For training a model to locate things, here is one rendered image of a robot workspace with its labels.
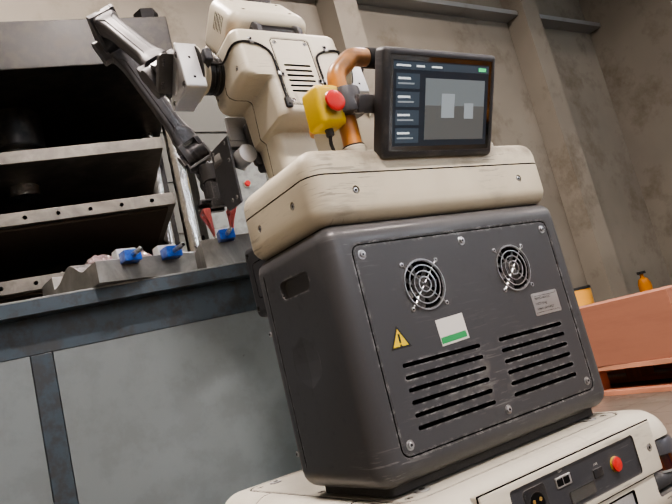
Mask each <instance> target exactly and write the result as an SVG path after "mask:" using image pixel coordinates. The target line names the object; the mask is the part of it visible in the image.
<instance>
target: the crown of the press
mask: <svg viewBox="0 0 672 504"><path fill-rule="evenodd" d="M133 16H134V17H132V18H119V19H120V20H122V21H123V22H124V23H125V24H127V25H128V26H129V27H130V28H132V29H133V30H134V31H135V32H137V33H138V34H139V35H140V36H142V37H143V38H144V39H146V40H147V41H148V42H149V43H151V44H152V45H154V46H155V47H157V48H161V49H163V50H165V51H168V50H169V49H171V48H172V49H173V47H172V42H171V37H170V33H169V28H168V23H167V19H166V17H165V16H163V17H158V14H157V12H156V11H155V10H154V9H153V8H140V9H139V10H138V11H137V12H135V13H134V14H133ZM93 42H95V39H94V37H93V34H92V32H91V29H90V27H89V24H88V22H87V19H69V20H38V21H7V22H0V153H2V152H12V151H22V150H32V149H42V148H52V147H62V146H73V145H83V144H93V143H103V142H113V141H123V140H133V139H141V134H143V133H146V132H151V133H153V137H160V133H161V128H162V126H161V123H160V121H159V120H158V118H157V117H156V116H155V114H154V113H153V112H152V110H151V109H150V107H149V106H148V105H147V103H146V102H145V101H144V99H143V98H142V96H141V95H140V94H139V92H138V91H137V90H136V88H135V87H134V86H133V84H132V83H131V81H130V80H129V79H128V77H127V76H126V75H125V74H124V72H123V71H122V70H121V69H120V68H119V67H118V66H117V65H115V64H114V63H112V64H110V65H108V66H105V64H104V63H103V62H102V60H101V59H100V57H99V56H98V55H97V53H96V52H95V50H94V49H93V47H92V45H91V43H93ZM9 194H10V200H11V201H12V202H16V203H27V202H33V201H36V200H39V199H41V197H42V195H41V189H40V185H38V184H35V183H21V184H16V185H13V186H11V187H10V188H9Z"/></svg>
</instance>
